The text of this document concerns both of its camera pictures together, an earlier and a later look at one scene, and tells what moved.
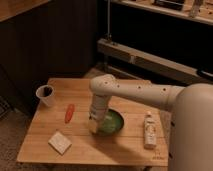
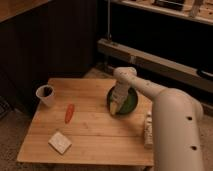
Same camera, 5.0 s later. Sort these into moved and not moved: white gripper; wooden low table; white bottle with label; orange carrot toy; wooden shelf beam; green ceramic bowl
Moved: white gripper; green ceramic bowl
Not moved: wooden shelf beam; wooden low table; orange carrot toy; white bottle with label
